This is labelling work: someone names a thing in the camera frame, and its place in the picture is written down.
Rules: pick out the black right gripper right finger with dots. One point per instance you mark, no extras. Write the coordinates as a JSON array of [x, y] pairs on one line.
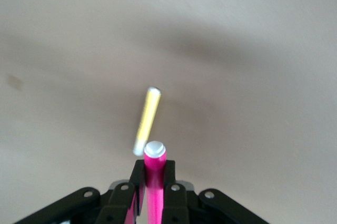
[[179, 203]]

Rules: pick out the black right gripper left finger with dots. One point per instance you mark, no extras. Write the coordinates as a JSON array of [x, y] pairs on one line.
[[118, 203]]

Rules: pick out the pink pen with white cap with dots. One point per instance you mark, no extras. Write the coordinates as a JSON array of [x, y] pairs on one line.
[[154, 181]]

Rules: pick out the yellow pen with white cap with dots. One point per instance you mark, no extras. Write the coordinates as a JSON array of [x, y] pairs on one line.
[[148, 113]]

